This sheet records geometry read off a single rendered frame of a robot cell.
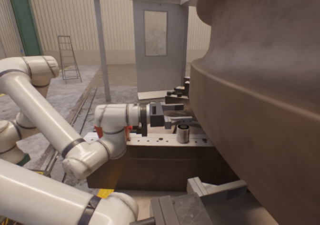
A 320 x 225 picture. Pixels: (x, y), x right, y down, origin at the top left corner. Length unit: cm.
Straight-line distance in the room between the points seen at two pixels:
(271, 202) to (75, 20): 1453
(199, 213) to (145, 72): 380
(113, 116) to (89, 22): 1393
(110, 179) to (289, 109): 106
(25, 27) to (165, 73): 1247
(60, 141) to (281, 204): 63
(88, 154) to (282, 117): 54
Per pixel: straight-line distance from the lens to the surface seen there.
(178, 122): 54
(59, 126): 63
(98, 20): 395
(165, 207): 19
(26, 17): 1511
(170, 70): 415
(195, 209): 27
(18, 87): 80
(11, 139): 141
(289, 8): 61
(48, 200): 40
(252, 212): 123
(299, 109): 38
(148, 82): 402
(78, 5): 1469
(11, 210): 44
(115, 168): 109
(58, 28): 1477
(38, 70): 94
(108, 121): 58
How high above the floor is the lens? 123
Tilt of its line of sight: 20 degrees down
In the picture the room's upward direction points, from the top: straight up
